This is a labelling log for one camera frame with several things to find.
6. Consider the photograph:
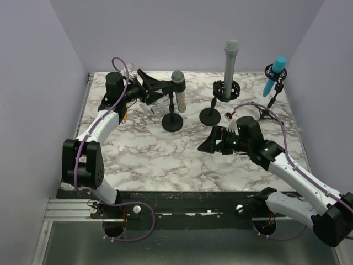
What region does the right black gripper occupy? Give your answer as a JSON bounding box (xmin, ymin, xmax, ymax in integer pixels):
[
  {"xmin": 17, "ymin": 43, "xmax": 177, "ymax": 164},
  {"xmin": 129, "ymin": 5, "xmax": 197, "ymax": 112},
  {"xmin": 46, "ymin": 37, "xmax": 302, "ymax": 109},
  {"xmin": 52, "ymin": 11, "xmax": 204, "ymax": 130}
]
[{"xmin": 198, "ymin": 125, "xmax": 251, "ymax": 155}]

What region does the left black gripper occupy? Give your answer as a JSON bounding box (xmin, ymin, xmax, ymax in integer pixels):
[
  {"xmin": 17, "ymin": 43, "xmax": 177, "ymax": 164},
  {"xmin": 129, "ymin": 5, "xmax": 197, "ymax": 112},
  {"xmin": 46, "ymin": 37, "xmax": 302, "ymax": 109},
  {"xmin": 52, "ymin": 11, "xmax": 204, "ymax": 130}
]
[{"xmin": 121, "ymin": 70, "xmax": 167, "ymax": 105}]

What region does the glitter handle microphone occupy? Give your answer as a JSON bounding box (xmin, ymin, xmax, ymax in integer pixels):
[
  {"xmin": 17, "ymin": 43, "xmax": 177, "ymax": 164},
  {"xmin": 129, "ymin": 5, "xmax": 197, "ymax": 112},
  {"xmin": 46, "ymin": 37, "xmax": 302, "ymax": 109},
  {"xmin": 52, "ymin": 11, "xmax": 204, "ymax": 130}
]
[{"xmin": 171, "ymin": 70, "xmax": 186, "ymax": 113}]

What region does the black round-base mic stand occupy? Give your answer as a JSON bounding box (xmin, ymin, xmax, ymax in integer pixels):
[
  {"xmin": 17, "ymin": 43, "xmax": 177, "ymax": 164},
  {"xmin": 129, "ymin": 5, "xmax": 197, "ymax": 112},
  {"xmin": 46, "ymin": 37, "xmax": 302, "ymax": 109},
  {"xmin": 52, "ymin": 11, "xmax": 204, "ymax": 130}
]
[{"xmin": 162, "ymin": 81, "xmax": 183, "ymax": 133}]

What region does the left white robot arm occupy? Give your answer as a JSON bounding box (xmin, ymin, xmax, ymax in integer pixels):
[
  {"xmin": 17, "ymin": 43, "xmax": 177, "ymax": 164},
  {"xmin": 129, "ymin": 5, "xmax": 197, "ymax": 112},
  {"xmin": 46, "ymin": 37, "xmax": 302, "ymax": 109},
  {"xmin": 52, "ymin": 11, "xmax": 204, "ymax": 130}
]
[{"xmin": 62, "ymin": 70, "xmax": 169, "ymax": 218}]

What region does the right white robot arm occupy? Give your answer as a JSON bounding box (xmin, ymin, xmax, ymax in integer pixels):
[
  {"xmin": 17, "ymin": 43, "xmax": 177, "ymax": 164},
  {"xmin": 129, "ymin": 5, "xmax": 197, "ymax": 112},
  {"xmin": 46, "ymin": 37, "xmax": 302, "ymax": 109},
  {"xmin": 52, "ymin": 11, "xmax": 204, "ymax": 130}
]
[{"xmin": 197, "ymin": 116, "xmax": 352, "ymax": 247}]

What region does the black tripod mic stand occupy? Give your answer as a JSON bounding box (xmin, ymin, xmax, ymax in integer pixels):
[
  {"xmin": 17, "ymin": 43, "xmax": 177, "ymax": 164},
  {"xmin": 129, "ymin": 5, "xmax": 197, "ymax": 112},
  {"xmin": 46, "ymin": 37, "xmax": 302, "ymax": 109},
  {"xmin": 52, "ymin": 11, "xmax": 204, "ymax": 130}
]
[{"xmin": 257, "ymin": 76, "xmax": 287, "ymax": 120}]

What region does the tall grey microphone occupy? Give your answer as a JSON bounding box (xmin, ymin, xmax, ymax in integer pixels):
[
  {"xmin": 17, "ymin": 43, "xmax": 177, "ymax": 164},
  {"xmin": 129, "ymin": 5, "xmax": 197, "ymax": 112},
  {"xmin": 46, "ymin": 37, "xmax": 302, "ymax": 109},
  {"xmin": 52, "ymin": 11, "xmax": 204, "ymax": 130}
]
[{"xmin": 224, "ymin": 39, "xmax": 238, "ymax": 99}]

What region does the blue microphone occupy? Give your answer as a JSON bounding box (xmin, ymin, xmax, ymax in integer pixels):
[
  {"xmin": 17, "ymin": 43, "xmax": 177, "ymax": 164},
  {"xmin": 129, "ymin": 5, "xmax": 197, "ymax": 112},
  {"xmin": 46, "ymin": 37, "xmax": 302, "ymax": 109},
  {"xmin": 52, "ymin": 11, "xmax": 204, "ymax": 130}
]
[{"xmin": 263, "ymin": 57, "xmax": 287, "ymax": 97}]

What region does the clear plastic screw box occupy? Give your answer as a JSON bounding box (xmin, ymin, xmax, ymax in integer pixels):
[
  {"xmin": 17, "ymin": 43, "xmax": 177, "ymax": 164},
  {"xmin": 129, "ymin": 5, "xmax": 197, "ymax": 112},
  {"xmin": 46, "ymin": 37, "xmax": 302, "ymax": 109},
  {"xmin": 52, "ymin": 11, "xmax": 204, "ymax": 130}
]
[{"xmin": 150, "ymin": 102, "xmax": 169, "ymax": 116}]

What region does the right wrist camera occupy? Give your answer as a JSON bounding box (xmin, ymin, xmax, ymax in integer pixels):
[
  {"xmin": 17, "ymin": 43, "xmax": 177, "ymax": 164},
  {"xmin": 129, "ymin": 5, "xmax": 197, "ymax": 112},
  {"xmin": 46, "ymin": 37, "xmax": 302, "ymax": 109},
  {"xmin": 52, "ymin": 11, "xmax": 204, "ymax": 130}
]
[{"xmin": 224, "ymin": 110, "xmax": 238, "ymax": 133}]

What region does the black shock-mount mic stand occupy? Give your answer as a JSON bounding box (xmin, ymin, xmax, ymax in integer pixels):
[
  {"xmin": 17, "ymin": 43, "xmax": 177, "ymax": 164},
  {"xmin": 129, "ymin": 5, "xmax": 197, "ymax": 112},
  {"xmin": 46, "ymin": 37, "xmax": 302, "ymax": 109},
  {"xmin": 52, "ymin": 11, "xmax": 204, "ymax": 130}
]
[{"xmin": 199, "ymin": 80, "xmax": 240, "ymax": 126}]

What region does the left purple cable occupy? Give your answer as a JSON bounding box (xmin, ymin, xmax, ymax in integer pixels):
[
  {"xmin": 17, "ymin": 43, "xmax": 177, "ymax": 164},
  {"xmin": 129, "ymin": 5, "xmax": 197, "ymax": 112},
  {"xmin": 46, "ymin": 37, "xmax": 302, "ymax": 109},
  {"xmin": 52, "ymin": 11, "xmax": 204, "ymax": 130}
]
[{"xmin": 72, "ymin": 56, "xmax": 157, "ymax": 243}]

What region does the purple cable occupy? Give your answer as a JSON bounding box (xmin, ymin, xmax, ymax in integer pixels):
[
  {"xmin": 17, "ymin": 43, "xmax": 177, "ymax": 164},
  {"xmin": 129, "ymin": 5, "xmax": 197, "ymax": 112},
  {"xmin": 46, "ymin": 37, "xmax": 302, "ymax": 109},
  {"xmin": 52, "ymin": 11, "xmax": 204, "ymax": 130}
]
[
  {"xmin": 72, "ymin": 56, "xmax": 157, "ymax": 243},
  {"xmin": 233, "ymin": 102, "xmax": 353, "ymax": 216}
]

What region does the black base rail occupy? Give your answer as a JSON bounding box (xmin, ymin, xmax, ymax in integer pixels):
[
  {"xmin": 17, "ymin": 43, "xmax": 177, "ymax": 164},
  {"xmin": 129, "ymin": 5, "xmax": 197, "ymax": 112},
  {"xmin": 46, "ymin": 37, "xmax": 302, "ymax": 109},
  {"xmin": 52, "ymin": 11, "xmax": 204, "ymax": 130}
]
[{"xmin": 88, "ymin": 192, "xmax": 282, "ymax": 235}]

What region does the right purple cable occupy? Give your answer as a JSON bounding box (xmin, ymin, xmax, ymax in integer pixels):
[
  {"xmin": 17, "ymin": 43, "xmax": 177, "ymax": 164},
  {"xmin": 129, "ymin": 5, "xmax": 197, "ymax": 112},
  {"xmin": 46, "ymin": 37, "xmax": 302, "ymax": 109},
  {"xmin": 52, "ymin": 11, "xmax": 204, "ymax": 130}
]
[{"xmin": 233, "ymin": 102, "xmax": 353, "ymax": 216}]

